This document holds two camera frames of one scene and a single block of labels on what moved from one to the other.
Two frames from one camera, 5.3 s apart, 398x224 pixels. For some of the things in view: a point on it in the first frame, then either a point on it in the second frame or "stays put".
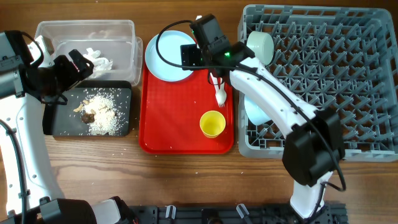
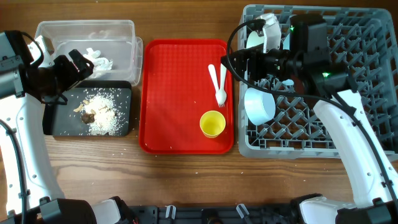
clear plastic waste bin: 114,49 stays put
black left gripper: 72,76 stays put
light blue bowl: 254,112 stays put
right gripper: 189,55 to 256,56
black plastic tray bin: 94,107 stays put
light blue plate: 170,43 to 286,46
